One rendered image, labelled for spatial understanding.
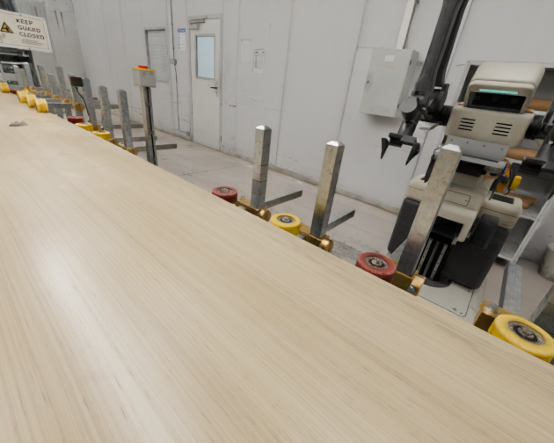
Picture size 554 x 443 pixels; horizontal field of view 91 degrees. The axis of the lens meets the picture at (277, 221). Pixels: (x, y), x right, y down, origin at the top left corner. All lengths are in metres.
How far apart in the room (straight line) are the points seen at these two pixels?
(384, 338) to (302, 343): 0.13
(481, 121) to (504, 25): 1.96
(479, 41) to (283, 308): 3.13
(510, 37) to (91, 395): 3.35
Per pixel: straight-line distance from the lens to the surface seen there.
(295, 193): 1.14
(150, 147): 1.48
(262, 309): 0.45
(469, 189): 1.50
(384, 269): 0.60
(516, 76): 1.41
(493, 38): 3.34
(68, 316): 0.49
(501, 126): 1.44
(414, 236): 0.67
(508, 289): 0.86
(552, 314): 0.70
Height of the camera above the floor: 1.22
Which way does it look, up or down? 26 degrees down
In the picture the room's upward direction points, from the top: 7 degrees clockwise
